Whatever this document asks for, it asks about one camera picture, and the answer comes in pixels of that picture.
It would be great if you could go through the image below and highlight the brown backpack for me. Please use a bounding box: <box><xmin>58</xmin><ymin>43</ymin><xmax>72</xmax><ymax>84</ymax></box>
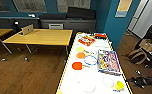
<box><xmin>126</xmin><ymin>47</ymin><xmax>148</xmax><ymax>66</ymax></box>

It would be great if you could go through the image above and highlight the beige framed wall sign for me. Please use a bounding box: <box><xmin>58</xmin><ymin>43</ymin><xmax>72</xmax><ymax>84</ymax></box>
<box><xmin>114</xmin><ymin>0</ymin><xmax>134</xmax><ymax>18</ymax></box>

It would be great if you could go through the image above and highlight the blue rimmed white bowl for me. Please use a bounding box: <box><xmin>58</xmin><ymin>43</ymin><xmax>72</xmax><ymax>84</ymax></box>
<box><xmin>83</xmin><ymin>54</ymin><xmax>99</xmax><ymax>67</ymax></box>

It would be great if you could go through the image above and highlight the colourful patterned flat box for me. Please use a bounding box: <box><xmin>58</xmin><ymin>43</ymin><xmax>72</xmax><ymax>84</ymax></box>
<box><xmin>96</xmin><ymin>48</ymin><xmax>123</xmax><ymax>76</ymax></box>

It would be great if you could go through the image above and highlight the yellow white gaming table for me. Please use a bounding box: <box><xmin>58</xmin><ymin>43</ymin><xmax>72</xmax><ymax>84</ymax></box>
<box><xmin>55</xmin><ymin>31</ymin><xmax>133</xmax><ymax>94</ymax></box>

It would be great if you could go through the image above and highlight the interior glass window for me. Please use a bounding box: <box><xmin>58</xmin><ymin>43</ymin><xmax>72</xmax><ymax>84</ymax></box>
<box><xmin>11</xmin><ymin>0</ymin><xmax>48</xmax><ymax>14</ymax></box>
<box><xmin>55</xmin><ymin>0</ymin><xmax>93</xmax><ymax>14</ymax></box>
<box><xmin>0</xmin><ymin>0</ymin><xmax>12</xmax><ymax>13</ymax></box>

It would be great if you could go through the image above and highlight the white wall outlet strip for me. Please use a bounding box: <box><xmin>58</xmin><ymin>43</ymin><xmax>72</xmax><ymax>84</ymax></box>
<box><xmin>26</xmin><ymin>12</ymin><xmax>37</xmax><ymax>18</ymax></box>

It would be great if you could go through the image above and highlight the grey sofa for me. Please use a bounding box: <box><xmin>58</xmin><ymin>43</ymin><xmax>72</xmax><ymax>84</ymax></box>
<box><xmin>38</xmin><ymin>6</ymin><xmax>97</xmax><ymax>33</ymax></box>

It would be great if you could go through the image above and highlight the cardboard box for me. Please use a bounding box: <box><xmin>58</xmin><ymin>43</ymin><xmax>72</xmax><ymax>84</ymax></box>
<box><xmin>138</xmin><ymin>38</ymin><xmax>152</xmax><ymax>53</ymax></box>

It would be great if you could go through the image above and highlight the long yellow table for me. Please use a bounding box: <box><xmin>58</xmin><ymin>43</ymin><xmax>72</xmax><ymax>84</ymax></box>
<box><xmin>2</xmin><ymin>27</ymin><xmax>74</xmax><ymax>56</ymax></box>
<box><xmin>0</xmin><ymin>27</ymin><xmax>14</xmax><ymax>55</ymax></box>

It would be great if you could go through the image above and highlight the small tan box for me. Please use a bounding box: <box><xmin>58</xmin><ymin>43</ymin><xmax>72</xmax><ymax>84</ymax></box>
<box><xmin>19</xmin><ymin>23</ymin><xmax>35</xmax><ymax>36</ymax></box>

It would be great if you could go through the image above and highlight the clear round bowl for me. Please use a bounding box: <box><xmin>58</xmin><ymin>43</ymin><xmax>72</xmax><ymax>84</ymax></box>
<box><xmin>83</xmin><ymin>82</ymin><xmax>97</xmax><ymax>94</ymax></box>
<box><xmin>101</xmin><ymin>76</ymin><xmax>115</xmax><ymax>89</ymax></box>

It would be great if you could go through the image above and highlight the small white round piece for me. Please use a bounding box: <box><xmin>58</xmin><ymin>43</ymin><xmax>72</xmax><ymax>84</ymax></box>
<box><xmin>88</xmin><ymin>49</ymin><xmax>97</xmax><ymax>56</ymax></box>

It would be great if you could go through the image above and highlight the white rectangular panel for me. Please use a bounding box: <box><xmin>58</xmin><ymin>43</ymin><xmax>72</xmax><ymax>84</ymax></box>
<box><xmin>47</xmin><ymin>22</ymin><xmax>64</xmax><ymax>30</ymax></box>

